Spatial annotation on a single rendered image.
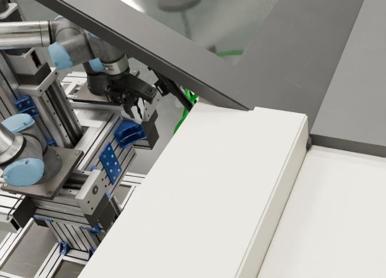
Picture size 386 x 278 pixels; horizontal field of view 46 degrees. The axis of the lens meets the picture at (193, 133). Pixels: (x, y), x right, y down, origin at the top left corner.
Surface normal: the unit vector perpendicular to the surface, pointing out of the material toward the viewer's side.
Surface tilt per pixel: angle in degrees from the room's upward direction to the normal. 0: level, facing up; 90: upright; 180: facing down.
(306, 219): 0
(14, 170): 97
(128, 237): 0
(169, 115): 0
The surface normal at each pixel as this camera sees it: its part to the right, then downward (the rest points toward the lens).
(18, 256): -0.19, -0.72
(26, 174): 0.36, 0.67
